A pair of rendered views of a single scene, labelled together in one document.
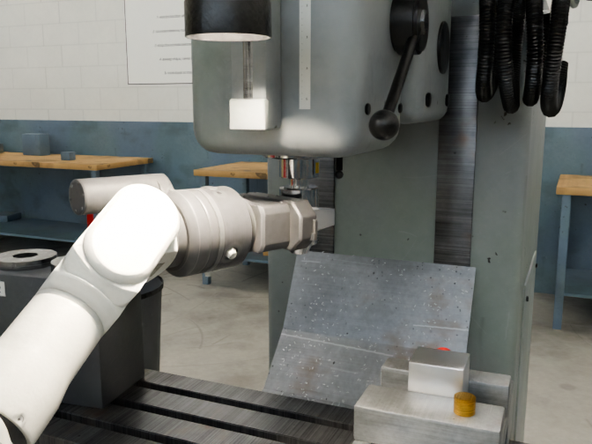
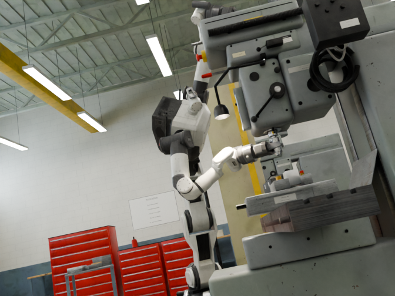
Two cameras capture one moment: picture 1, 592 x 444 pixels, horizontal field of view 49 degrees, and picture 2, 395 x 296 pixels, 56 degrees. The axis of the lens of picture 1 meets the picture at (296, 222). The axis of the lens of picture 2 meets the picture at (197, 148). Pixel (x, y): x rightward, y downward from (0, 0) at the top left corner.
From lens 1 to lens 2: 153 cm
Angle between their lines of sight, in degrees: 73
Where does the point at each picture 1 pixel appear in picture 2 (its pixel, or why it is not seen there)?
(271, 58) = (243, 114)
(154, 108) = not seen: outside the picture
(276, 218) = (257, 147)
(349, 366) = not seen: hidden behind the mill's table
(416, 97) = (294, 104)
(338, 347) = not seen: hidden behind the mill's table
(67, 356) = (208, 175)
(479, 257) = (377, 143)
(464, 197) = (366, 123)
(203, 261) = (241, 159)
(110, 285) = (215, 164)
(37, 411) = (201, 182)
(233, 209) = (246, 147)
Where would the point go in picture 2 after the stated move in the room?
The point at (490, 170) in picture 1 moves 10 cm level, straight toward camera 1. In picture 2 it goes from (367, 110) to (344, 114)
